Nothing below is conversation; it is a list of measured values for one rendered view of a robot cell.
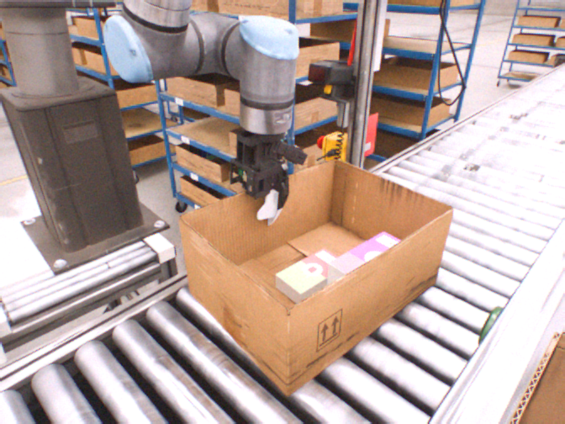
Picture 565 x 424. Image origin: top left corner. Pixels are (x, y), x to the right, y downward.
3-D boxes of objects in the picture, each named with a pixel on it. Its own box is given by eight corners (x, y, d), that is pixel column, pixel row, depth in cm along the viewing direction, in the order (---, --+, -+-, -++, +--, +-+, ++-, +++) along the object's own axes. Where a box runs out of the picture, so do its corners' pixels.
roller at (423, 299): (299, 220, 102) (289, 215, 98) (516, 326, 72) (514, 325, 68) (291, 238, 102) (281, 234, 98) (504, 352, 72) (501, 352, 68)
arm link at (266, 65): (266, 12, 66) (314, 23, 61) (262, 87, 73) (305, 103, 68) (224, 16, 60) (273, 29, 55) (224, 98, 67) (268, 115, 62)
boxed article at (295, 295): (275, 288, 76) (275, 273, 74) (323, 261, 84) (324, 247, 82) (300, 309, 72) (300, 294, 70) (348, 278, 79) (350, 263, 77)
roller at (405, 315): (282, 230, 98) (271, 226, 94) (504, 347, 67) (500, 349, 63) (273, 248, 99) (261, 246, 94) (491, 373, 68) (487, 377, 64)
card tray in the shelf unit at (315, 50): (221, 64, 173) (219, 39, 168) (273, 55, 191) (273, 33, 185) (285, 79, 147) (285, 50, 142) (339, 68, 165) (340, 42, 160)
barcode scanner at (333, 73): (302, 102, 101) (307, 58, 97) (330, 99, 109) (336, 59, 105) (323, 108, 97) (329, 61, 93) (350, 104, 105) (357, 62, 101)
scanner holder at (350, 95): (336, 96, 107) (338, 72, 104) (357, 101, 103) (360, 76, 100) (313, 103, 101) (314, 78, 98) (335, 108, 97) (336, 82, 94)
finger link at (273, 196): (250, 233, 79) (250, 193, 74) (271, 221, 83) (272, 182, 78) (261, 240, 77) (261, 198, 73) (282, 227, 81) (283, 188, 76)
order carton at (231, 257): (330, 221, 98) (335, 157, 89) (438, 282, 79) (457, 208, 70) (187, 291, 76) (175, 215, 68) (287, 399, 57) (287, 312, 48)
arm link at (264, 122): (266, 88, 72) (307, 104, 67) (265, 114, 75) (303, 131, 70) (229, 98, 67) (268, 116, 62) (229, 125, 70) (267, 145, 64)
